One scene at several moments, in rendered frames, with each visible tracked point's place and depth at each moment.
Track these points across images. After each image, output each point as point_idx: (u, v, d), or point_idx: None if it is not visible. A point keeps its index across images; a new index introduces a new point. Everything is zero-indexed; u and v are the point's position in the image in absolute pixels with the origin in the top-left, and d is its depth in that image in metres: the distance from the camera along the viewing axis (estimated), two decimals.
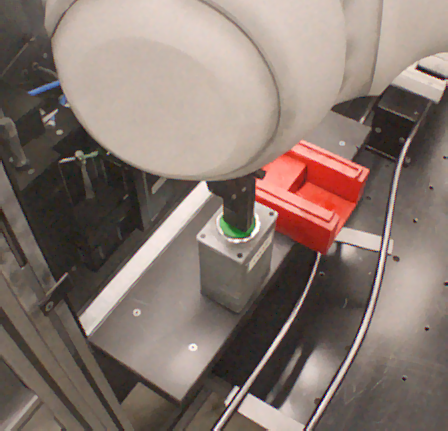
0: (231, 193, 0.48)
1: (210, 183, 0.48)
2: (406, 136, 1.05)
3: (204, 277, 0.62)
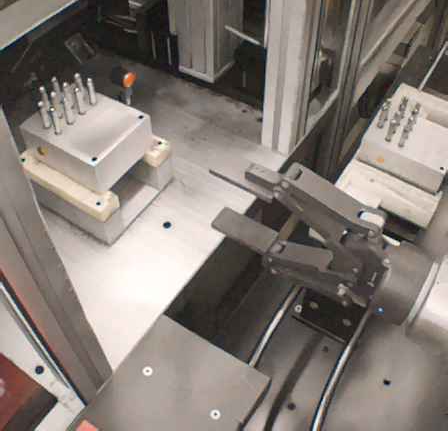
0: (292, 188, 0.46)
1: (313, 178, 0.47)
2: (353, 319, 0.73)
3: None
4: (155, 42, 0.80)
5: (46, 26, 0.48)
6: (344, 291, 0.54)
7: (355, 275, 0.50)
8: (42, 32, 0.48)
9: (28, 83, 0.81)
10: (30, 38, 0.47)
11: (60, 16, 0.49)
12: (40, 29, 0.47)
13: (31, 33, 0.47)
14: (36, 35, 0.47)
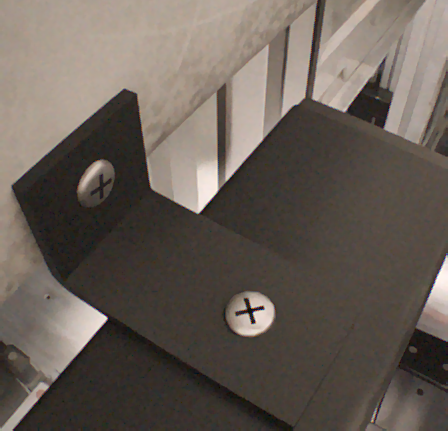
0: None
1: None
2: None
3: None
4: None
5: None
6: None
7: None
8: None
9: None
10: None
11: None
12: None
13: None
14: None
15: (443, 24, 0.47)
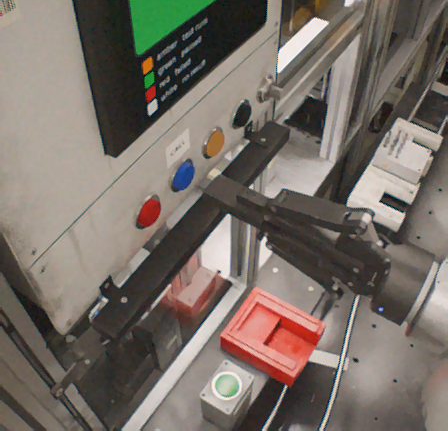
0: (281, 210, 0.49)
1: (299, 197, 0.49)
2: None
3: (204, 412, 0.87)
4: None
5: None
6: (339, 285, 0.53)
7: (355, 275, 0.50)
8: None
9: None
10: None
11: None
12: None
13: None
14: None
15: (346, 77, 1.09)
